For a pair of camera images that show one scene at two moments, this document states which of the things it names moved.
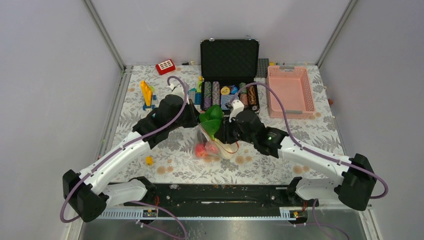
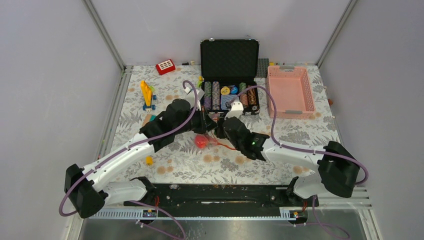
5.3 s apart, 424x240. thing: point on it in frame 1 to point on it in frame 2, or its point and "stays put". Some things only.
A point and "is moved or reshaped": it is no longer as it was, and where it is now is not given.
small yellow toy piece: (149, 160) stays put
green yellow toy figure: (201, 79) stays put
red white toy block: (165, 67) stays put
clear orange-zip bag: (206, 148) is moved or reshaped
